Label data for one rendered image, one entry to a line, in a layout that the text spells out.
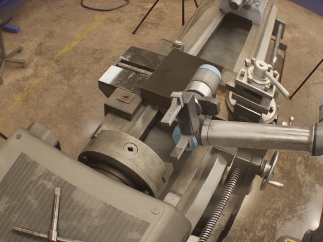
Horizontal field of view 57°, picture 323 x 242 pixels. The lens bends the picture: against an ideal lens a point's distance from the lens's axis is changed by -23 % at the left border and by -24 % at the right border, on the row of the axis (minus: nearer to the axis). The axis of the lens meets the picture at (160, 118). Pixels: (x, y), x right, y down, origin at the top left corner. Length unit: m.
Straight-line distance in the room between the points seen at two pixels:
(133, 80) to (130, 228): 1.04
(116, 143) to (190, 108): 0.28
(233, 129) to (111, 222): 0.64
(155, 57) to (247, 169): 0.69
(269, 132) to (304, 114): 1.98
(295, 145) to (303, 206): 1.39
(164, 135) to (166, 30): 2.08
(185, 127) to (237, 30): 1.37
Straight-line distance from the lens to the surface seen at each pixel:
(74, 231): 0.69
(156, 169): 0.98
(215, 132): 1.22
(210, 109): 1.19
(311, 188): 2.63
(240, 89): 1.35
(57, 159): 0.78
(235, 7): 1.98
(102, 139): 0.98
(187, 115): 1.15
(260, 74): 1.34
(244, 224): 2.27
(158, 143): 1.61
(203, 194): 1.33
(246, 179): 1.61
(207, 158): 1.44
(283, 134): 1.16
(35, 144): 0.82
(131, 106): 1.52
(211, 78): 1.27
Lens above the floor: 1.96
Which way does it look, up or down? 47 degrees down
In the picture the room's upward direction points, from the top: 6 degrees clockwise
